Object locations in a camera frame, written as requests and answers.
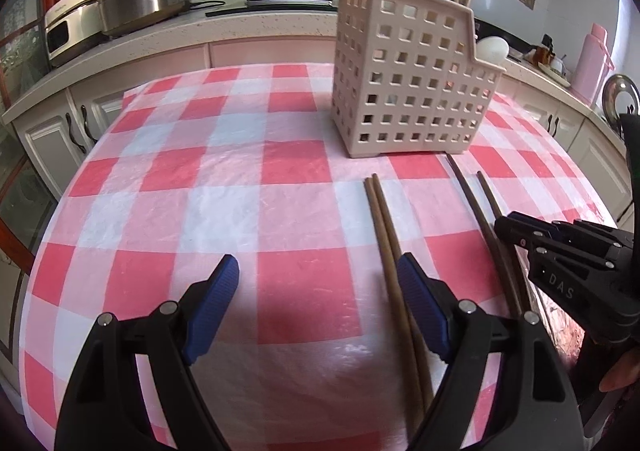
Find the person's right hand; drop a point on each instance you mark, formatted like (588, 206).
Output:
(620, 376)

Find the red white checkered tablecloth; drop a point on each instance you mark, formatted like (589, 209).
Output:
(300, 231)

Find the condiment jars on tray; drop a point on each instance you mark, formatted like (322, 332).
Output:
(547, 61)

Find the beige perforated utensil basket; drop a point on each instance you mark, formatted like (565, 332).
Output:
(415, 81)

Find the wooden framed glass door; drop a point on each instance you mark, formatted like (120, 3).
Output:
(25, 6)

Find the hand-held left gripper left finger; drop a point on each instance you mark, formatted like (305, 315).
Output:
(215, 306)

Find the pink thermos bottle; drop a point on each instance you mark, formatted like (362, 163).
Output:
(592, 61)

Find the white countertop cooker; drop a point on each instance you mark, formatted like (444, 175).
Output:
(70, 26)

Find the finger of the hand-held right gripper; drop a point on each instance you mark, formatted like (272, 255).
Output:
(585, 233)
(520, 230)

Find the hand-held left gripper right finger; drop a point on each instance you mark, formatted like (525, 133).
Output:
(417, 301)

